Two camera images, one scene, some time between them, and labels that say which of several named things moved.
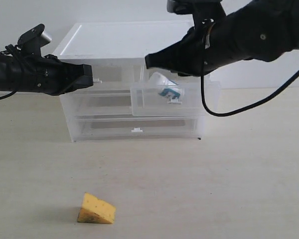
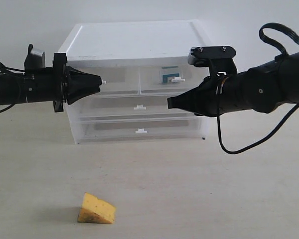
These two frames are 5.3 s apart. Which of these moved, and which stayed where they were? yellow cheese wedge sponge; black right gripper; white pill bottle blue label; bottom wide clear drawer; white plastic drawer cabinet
Moved: black right gripper; white pill bottle blue label
Stayed: bottom wide clear drawer; white plastic drawer cabinet; yellow cheese wedge sponge
